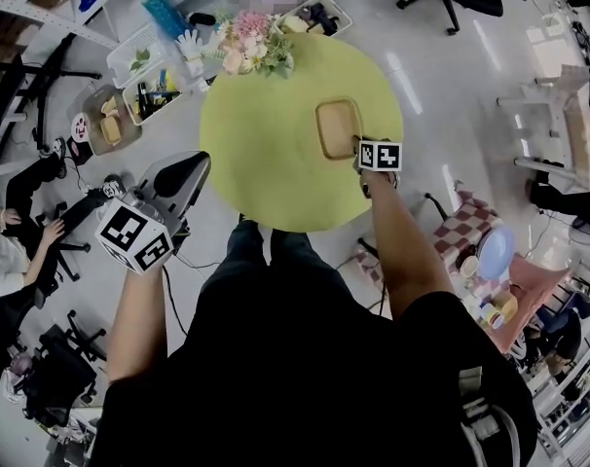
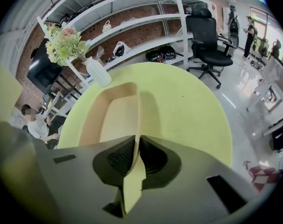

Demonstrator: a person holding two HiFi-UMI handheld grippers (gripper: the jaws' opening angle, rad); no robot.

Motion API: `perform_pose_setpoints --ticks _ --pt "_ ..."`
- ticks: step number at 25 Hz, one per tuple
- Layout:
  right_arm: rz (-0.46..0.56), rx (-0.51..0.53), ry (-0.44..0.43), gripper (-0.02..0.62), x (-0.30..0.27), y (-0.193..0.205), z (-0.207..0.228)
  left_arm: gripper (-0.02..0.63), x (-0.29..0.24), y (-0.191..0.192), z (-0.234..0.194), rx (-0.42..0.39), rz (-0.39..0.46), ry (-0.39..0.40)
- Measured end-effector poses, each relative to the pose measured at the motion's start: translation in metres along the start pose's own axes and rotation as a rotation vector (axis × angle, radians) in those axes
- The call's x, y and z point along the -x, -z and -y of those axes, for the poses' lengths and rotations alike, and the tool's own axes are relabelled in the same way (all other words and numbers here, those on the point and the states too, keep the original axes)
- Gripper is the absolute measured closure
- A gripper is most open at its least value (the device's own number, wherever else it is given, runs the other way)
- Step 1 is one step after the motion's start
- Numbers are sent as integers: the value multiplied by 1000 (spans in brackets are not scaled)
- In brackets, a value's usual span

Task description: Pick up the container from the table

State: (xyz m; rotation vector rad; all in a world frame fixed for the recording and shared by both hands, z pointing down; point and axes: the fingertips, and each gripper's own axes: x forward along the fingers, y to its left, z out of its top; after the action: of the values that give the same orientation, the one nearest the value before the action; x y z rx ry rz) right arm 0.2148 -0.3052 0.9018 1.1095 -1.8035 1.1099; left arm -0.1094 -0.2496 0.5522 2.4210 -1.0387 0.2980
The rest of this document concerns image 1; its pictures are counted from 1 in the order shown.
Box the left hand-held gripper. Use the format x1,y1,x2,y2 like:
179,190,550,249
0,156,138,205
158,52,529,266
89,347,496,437
94,150,212,275

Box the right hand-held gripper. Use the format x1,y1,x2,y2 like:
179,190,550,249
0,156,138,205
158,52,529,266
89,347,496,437
356,138,404,188

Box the yellow rectangular plastic tray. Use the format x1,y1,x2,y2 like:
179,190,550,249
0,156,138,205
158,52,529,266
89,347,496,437
314,97,365,161

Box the person's left forearm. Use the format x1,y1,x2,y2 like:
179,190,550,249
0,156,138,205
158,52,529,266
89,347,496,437
107,260,169,386

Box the person's right forearm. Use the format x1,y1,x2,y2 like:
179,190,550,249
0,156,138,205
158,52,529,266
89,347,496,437
361,168,457,320

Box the small black red-label box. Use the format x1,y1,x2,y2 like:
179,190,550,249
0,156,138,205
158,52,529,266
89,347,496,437
68,138,94,167

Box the clear plastic storage bin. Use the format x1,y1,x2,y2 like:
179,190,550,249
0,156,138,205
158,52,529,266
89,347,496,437
73,84,143,158

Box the round green-clothed table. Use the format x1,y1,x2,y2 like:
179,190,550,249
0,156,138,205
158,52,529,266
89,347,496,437
199,31,405,235

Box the white bin with tools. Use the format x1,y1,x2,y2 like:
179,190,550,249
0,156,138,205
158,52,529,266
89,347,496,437
122,68,184,126

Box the large blue plate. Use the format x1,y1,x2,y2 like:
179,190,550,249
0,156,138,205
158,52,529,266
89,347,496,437
477,225,516,281

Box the white bin with dark items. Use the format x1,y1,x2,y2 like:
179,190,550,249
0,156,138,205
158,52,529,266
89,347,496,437
274,0,353,38

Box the pink flower bouquet white vase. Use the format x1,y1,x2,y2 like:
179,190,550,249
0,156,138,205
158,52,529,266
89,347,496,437
200,10,296,80

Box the white basket with leaf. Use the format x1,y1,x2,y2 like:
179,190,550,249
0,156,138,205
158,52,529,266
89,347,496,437
105,21,172,90

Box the tan bowl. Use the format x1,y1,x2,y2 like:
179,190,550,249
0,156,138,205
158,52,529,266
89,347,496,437
492,292,519,320

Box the wooden-top white-legged table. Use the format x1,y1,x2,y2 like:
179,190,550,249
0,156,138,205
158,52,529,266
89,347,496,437
497,63,590,184

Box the white gloves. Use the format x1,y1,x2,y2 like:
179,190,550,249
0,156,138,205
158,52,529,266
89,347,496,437
175,26,218,62

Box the pink fabric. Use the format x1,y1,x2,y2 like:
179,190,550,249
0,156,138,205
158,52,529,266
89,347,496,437
494,253,573,354

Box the teal perforated tray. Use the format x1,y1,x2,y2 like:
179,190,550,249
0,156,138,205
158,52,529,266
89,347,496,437
141,0,189,38

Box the person's black clothing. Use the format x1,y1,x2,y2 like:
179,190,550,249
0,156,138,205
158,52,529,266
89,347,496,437
97,219,539,467

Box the white shelving unit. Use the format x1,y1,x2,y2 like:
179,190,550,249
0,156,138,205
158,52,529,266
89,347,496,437
0,0,145,51

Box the white strapped waist pack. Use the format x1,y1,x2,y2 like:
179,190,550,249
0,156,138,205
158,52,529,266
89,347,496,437
458,365,523,467

